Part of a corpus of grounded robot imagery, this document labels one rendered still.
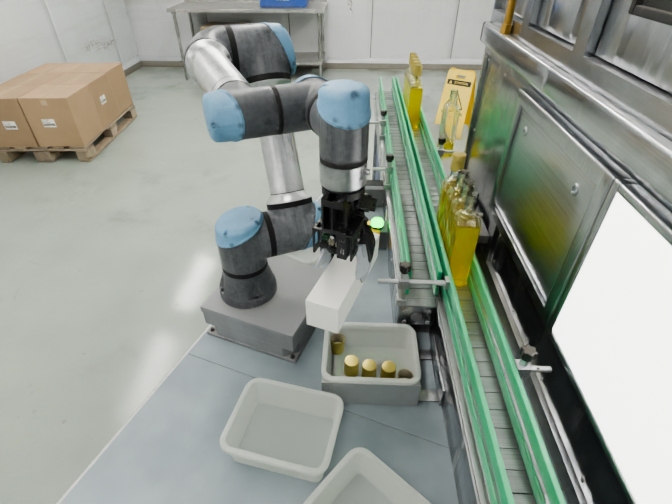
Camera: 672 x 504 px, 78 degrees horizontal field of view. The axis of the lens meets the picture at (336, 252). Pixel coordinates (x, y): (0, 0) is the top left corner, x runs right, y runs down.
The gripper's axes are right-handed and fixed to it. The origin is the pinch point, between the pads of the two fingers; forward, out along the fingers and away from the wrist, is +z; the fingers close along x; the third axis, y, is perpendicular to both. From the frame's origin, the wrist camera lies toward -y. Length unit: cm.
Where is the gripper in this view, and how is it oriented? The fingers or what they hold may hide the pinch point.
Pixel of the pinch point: (346, 270)
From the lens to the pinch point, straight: 80.5
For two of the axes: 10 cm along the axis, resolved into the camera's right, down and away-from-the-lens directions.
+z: 0.0, 7.9, 6.1
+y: -3.7, 5.7, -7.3
